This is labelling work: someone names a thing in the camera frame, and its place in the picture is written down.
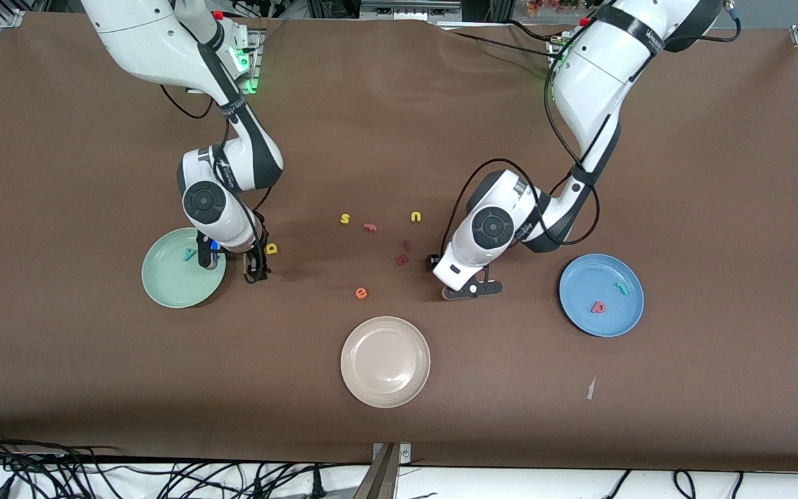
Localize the green plate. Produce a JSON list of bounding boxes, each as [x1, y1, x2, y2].
[[141, 227, 227, 308]]

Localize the beige plate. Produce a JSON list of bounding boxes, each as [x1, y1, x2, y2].
[[340, 316, 432, 409]]

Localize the brown table cover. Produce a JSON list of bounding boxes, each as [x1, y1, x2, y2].
[[0, 12, 798, 473]]

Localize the blue plate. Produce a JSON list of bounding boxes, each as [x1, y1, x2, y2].
[[558, 253, 646, 338]]

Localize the grey metal bar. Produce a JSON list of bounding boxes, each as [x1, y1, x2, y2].
[[354, 444, 400, 499]]

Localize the grey power strip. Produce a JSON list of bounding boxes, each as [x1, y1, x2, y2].
[[361, 0, 462, 21]]

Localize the orange flowers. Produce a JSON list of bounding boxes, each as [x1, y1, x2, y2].
[[525, 0, 587, 18]]

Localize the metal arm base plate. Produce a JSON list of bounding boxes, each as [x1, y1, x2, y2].
[[236, 29, 263, 94]]

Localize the small metal bracket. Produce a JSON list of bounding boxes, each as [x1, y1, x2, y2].
[[371, 442, 412, 466]]

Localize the black cable on table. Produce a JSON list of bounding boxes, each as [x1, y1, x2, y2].
[[451, 31, 562, 62]]

